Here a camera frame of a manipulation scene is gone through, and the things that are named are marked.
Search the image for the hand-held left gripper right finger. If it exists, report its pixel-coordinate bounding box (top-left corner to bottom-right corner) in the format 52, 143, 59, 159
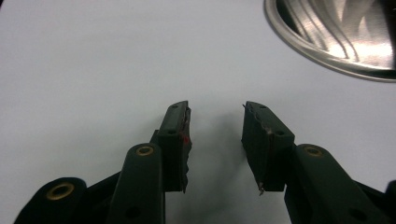
241, 101, 296, 196

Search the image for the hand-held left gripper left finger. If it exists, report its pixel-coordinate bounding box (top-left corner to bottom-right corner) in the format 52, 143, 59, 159
150, 100, 192, 193

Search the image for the steel utensil rack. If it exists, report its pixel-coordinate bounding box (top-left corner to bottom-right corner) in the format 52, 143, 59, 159
263, 0, 396, 83

